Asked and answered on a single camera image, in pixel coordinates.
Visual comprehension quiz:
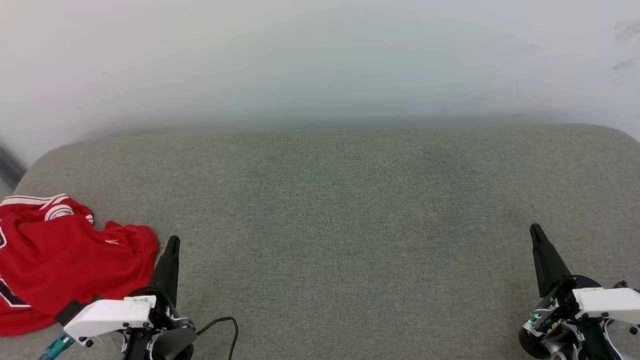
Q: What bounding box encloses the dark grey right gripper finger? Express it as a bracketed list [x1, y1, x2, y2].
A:
[530, 223, 572, 299]

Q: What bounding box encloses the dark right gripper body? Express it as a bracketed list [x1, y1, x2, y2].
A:
[518, 275, 628, 360]

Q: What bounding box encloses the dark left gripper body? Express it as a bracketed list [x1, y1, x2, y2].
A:
[122, 289, 197, 360]

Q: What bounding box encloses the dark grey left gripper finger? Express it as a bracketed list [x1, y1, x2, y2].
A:
[148, 236, 181, 307]

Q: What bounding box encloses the red and white jersey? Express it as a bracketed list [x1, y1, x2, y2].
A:
[0, 193, 160, 337]

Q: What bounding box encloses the thin black cable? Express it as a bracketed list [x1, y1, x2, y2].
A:
[195, 316, 239, 360]

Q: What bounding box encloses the teal cable connector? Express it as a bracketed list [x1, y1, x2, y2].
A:
[37, 334, 76, 360]

